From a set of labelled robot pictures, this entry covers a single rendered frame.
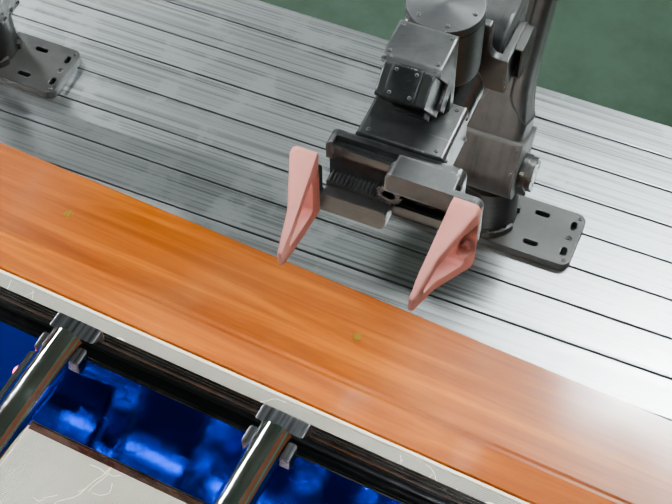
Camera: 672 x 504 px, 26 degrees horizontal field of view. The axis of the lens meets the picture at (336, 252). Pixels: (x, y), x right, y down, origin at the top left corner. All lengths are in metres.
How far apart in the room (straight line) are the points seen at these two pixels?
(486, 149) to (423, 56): 0.43
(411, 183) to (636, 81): 1.63
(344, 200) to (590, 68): 1.60
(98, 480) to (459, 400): 0.33
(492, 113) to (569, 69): 1.23
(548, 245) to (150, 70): 0.50
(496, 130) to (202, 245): 0.30
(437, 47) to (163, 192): 0.63
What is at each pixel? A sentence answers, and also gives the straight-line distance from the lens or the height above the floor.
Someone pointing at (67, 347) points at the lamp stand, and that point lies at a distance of 0.93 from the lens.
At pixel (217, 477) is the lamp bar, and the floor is 1.08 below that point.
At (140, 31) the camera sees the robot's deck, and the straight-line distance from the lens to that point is 1.73.
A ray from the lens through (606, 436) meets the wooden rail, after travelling 1.31.
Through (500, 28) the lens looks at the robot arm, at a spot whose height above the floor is 1.10.
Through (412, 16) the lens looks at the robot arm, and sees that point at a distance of 1.02.
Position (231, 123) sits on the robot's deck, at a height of 0.67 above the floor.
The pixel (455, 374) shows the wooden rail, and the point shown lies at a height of 0.77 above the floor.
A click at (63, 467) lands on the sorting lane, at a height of 0.74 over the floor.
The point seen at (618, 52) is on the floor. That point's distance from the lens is 2.66.
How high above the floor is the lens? 1.89
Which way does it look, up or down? 54 degrees down
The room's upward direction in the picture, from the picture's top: straight up
